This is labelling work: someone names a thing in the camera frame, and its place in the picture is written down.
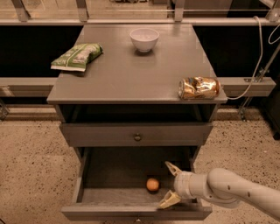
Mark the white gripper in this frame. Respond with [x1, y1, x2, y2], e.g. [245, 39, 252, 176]
[158, 161, 204, 209]

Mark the orange fruit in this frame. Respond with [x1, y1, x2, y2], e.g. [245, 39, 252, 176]
[146, 178, 160, 192]

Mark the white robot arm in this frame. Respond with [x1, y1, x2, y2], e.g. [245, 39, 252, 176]
[158, 161, 280, 221]

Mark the round brass drawer knob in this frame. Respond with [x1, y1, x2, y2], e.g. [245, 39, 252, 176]
[134, 133, 142, 142]

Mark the open middle drawer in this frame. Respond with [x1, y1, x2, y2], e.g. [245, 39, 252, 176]
[62, 147, 212, 221]

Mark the grey drawer cabinet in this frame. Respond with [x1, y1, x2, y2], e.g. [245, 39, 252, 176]
[47, 24, 227, 158]

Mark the closed top drawer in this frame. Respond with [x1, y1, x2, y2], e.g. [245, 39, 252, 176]
[60, 122, 213, 147]

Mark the crushed gold soda can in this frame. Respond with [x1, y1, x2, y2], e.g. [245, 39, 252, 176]
[178, 77, 221, 100]

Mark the white ceramic bowl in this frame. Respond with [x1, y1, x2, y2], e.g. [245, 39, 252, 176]
[129, 28, 159, 53]

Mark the green chip bag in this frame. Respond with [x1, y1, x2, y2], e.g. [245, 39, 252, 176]
[51, 44, 103, 72]

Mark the metal railing frame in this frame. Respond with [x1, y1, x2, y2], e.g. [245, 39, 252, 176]
[0, 0, 280, 26]

